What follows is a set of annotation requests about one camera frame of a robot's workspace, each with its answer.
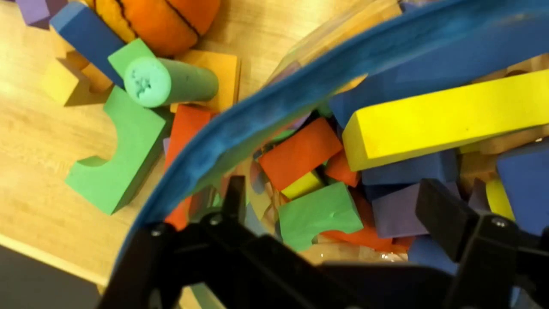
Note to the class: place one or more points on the orange red foam block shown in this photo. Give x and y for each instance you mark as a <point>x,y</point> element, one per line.
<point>301,151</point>

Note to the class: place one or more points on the small red foam block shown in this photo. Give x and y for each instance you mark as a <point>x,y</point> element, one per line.
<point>340,170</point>

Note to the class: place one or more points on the green arch foam block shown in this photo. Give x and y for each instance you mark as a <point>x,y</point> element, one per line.
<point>131,143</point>

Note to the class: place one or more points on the orange stitched ball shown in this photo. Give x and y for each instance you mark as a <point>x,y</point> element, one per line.
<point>165,23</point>

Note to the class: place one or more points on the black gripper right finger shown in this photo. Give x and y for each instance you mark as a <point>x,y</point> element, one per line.
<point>457,229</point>

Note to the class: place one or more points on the long yellow foam block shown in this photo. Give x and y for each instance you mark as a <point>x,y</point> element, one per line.
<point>434,121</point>

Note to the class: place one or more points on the small yellow foam block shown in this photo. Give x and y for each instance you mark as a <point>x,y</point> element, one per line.
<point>302,184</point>
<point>498,198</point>

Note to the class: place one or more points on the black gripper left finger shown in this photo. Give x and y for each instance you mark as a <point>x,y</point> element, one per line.
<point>189,258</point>

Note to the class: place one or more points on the green notched foam block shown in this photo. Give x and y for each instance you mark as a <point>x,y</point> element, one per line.
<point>319,215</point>

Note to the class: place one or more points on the blue rectangular foam block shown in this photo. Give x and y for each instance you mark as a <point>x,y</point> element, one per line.
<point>86,35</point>

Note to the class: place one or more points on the clear bag of foam blocks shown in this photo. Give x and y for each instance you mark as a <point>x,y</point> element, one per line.
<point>285,103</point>

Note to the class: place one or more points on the purple foam block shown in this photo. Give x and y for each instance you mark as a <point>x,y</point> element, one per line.
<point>397,211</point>

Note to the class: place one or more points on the green cylinder block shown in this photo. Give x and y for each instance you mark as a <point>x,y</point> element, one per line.
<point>129,54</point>

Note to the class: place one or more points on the green foam cylinder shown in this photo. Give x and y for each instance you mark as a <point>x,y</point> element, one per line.
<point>177,83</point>

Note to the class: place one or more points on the purple foam cube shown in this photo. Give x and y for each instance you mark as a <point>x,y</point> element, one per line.
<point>35,9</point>

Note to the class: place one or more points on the large blue foam block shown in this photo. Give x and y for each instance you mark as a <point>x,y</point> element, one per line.
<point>525,189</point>

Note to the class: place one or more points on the flat blue foam block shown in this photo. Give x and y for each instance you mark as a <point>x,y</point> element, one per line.
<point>412,170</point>

